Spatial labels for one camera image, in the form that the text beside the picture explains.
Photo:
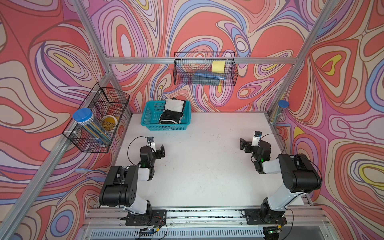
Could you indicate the yellow sticky note pad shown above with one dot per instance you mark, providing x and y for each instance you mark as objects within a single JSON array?
[{"x": 218, "y": 67}]

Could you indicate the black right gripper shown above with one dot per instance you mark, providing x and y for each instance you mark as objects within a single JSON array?
[{"x": 248, "y": 145}]

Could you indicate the yellow tape roll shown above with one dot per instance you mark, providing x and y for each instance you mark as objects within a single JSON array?
[{"x": 109, "y": 123}]

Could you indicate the black white checkered pillowcase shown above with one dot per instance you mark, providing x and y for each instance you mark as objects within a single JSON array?
[{"x": 173, "y": 112}]

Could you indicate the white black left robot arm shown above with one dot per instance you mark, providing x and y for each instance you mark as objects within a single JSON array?
[{"x": 120, "y": 188}]

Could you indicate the teal plastic basket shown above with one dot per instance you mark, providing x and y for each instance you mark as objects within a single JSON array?
[{"x": 152, "y": 114}]

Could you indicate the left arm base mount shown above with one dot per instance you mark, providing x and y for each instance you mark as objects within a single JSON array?
[{"x": 156, "y": 218}]

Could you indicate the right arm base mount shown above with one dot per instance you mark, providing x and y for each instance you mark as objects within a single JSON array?
[{"x": 264, "y": 215}]

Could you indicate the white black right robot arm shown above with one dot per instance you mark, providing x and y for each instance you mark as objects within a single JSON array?
[{"x": 298, "y": 174}]

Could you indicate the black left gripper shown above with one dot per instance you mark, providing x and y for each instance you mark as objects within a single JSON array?
[{"x": 157, "y": 155}]

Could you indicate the black wire basket left wall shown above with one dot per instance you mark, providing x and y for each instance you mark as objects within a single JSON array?
[{"x": 102, "y": 101}]

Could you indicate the clear tube of pencils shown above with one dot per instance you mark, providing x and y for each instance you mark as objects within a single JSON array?
[{"x": 282, "y": 105}]

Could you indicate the blue lidded jar of straws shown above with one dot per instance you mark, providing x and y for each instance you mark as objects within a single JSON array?
[{"x": 92, "y": 125}]

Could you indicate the black wire basket wall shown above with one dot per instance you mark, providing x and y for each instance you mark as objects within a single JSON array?
[
  {"x": 188, "y": 63},
  {"x": 102, "y": 101}
]

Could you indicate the black wire basket back wall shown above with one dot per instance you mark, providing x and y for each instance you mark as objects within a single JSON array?
[{"x": 188, "y": 63}]

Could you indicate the aluminium front rail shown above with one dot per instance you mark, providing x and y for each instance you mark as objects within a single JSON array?
[{"x": 204, "y": 223}]

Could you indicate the blue marker pen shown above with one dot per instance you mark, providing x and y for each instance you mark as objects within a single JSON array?
[{"x": 210, "y": 76}]

